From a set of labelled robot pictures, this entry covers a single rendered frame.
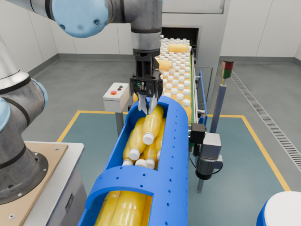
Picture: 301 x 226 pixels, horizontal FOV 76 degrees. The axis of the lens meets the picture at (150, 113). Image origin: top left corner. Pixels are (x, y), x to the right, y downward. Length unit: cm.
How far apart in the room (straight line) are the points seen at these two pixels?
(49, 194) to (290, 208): 73
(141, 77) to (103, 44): 483
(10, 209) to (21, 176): 8
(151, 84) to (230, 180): 180
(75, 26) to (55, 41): 541
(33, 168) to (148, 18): 51
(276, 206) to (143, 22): 68
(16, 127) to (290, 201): 85
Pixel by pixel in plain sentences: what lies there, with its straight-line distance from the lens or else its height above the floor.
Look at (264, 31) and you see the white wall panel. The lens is 557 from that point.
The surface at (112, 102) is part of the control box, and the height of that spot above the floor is 107.
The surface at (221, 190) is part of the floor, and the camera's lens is 209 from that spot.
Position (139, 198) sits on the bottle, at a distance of 52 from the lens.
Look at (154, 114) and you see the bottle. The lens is 77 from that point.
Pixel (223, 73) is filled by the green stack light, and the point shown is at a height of 118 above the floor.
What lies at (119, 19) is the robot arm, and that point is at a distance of 49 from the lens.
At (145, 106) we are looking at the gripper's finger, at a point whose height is 131.
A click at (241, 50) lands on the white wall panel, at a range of 550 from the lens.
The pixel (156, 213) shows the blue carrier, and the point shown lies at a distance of 46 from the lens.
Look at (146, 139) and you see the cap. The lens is 70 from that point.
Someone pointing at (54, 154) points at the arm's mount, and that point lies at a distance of 73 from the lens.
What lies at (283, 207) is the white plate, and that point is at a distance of 80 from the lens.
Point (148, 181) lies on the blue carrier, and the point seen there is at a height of 123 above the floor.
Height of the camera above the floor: 162
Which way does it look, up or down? 33 degrees down
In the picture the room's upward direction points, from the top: straight up
